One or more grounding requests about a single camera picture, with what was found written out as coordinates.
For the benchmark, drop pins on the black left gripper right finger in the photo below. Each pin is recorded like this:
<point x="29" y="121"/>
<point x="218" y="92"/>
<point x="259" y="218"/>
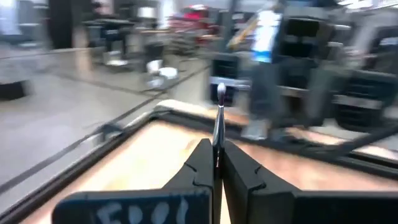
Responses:
<point x="255" y="205"/>

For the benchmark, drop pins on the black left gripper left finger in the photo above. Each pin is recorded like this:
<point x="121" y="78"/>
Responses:
<point x="186" y="205"/>

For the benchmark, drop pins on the dark pen with silver end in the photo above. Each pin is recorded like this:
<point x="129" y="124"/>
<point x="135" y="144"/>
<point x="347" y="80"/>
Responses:
<point x="219" y="127"/>

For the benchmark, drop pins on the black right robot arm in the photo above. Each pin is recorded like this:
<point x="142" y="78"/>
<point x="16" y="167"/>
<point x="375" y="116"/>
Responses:
<point x="301" y="34"/>

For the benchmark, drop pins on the black corner clamp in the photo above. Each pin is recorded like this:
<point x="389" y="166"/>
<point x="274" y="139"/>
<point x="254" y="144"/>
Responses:
<point x="109" y="130"/>

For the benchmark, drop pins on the round floor fan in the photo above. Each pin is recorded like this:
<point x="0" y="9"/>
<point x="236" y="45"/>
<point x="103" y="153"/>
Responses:
<point x="161" y="73"/>

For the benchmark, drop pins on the black computer tower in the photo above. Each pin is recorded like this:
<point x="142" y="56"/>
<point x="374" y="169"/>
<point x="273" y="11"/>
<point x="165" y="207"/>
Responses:
<point x="154" y="52"/>

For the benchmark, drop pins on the blue and white container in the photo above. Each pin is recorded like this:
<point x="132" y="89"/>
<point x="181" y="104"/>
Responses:
<point x="265" y="34"/>

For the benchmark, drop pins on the red parts rack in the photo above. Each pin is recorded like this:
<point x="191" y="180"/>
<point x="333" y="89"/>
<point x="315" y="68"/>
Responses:
<point x="192" y="18"/>

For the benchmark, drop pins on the black wheeled desk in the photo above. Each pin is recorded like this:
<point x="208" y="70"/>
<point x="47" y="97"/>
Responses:
<point x="107" y="28"/>

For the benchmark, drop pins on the black box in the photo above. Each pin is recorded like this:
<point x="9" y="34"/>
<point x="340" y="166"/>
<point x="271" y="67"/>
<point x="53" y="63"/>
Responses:
<point x="14" y="90"/>

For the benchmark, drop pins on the tall black cabinet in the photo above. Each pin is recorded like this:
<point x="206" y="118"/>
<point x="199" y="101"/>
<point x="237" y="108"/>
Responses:
<point x="60" y="25"/>

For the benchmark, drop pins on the black table frame rail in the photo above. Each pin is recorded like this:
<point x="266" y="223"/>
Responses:
<point x="70" y="172"/>

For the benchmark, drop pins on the black camera stand pole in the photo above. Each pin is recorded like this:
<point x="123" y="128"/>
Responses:
<point x="230" y="25"/>

